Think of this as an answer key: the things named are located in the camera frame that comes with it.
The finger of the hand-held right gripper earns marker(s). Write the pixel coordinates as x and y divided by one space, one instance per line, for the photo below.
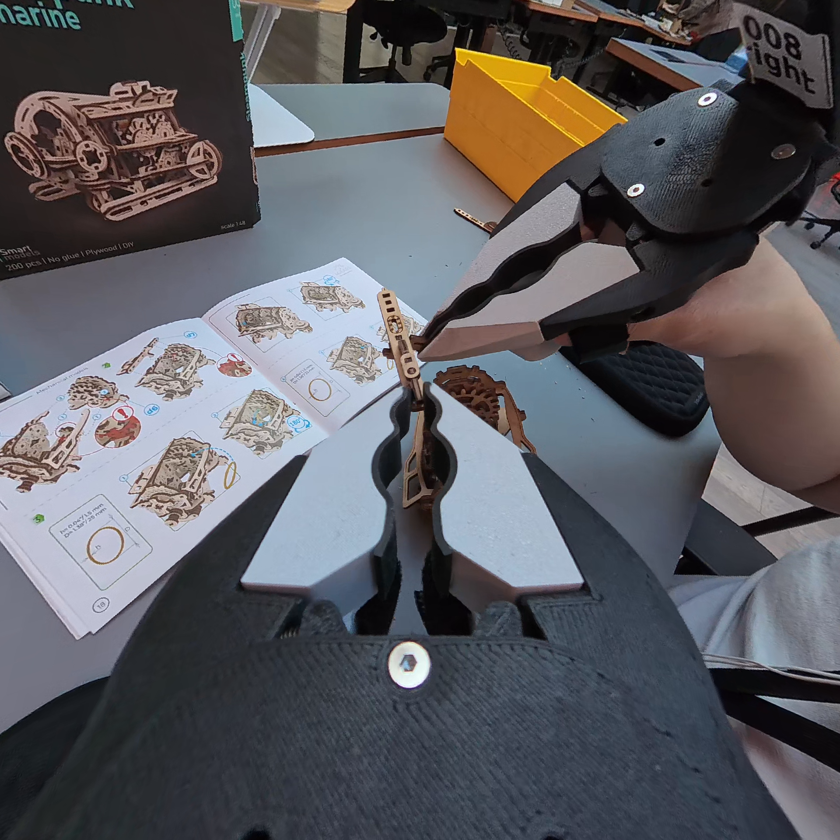
564 295
531 223

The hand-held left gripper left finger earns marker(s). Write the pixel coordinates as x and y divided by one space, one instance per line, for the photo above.
315 518

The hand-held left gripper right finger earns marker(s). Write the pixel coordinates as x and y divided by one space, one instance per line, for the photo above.
505 518

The wooden model part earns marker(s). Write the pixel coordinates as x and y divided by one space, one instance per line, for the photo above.
394 321

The person's right forearm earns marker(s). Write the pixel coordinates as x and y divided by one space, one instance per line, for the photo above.
787 407

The wooden desk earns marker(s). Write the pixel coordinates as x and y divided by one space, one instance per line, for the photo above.
669 62

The grey desk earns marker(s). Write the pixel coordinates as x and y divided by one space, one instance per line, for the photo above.
367 216
380 108

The person's right hand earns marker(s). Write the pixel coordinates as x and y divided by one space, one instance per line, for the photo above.
715 321

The small wooden strip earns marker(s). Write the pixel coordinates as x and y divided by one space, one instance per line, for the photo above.
474 220

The yellow plastic bin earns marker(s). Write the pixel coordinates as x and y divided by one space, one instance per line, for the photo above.
499 124

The black office chair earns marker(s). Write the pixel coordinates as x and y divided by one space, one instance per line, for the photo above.
407 26
823 216

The wooden submarine model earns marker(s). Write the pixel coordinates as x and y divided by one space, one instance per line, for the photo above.
472 387

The open instruction booklet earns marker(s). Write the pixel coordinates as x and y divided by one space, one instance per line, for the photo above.
164 459

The light grey flat pad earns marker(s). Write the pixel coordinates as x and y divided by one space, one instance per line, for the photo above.
279 118

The person's grey trouser leg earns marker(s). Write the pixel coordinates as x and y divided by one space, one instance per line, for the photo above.
774 604

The black model kit box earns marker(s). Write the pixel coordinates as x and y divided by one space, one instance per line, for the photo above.
131 223

